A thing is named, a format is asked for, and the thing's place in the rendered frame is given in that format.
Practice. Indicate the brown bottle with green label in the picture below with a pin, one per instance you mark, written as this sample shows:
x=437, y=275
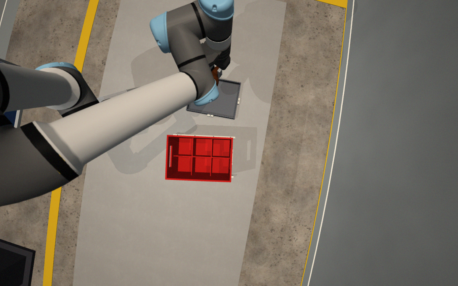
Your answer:
x=214, y=72

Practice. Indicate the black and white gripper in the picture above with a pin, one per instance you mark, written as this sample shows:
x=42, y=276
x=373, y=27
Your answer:
x=217, y=53

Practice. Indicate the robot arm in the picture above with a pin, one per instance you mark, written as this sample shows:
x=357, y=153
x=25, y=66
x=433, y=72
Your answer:
x=39, y=157

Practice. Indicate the red plastic crate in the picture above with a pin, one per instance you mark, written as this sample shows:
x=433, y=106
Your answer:
x=197, y=158

